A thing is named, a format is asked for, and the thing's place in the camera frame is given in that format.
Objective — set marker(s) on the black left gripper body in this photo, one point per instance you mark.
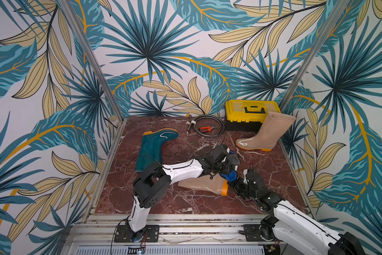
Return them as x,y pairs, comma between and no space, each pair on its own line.
221,168

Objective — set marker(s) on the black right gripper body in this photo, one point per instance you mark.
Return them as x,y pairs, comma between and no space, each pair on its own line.
243,185

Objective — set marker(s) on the blue grey cloth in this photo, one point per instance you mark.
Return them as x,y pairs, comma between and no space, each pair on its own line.
231,175

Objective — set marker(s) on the beige boot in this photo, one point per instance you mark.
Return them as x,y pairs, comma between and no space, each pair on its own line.
216,184
272,129

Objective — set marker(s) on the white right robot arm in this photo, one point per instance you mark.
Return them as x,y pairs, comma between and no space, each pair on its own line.
286,223

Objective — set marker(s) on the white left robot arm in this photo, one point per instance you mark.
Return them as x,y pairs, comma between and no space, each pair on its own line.
151,186

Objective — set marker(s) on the teal rubber boot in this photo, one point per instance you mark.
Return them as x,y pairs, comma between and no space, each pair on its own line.
151,148

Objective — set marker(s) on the yellow black toolbox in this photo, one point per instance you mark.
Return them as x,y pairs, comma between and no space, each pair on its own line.
247,115

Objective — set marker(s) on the red handled pliers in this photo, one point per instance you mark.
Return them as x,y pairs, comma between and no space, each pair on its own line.
206,129

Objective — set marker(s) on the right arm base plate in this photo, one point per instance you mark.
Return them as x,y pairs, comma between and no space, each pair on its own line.
258,232

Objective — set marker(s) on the aluminium front rail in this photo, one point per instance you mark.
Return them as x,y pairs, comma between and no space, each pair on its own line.
175,230

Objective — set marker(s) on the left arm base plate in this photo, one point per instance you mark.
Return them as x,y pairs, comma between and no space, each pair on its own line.
124,234

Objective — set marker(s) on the right aluminium frame post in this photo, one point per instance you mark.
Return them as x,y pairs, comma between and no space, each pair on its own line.
306,50

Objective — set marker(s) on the aluminium frame post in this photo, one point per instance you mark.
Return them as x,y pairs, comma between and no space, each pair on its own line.
306,50
72,18

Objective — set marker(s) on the left aluminium frame post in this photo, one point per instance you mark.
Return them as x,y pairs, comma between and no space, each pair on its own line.
72,18

